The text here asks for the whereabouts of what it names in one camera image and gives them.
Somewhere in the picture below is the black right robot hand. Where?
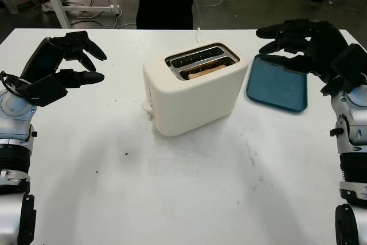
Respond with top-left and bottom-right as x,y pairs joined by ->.
256,18 -> 356,84

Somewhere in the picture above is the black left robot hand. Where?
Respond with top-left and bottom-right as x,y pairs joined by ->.
21,31 -> 107,90

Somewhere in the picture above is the toast slice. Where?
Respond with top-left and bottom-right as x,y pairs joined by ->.
188,65 -> 227,80

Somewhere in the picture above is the cream two-slot toaster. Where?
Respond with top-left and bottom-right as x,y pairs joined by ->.
142,41 -> 249,137

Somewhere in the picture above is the blue plastic tray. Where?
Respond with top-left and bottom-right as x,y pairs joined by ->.
245,53 -> 309,113

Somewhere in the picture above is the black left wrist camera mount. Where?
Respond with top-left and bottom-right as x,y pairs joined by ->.
17,74 -> 68,107

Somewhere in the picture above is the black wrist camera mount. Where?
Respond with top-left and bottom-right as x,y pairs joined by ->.
17,74 -> 68,107
321,43 -> 367,96

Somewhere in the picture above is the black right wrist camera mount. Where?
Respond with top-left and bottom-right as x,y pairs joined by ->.
321,43 -> 367,96

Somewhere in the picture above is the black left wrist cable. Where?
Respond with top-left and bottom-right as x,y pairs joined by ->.
0,71 -> 26,99

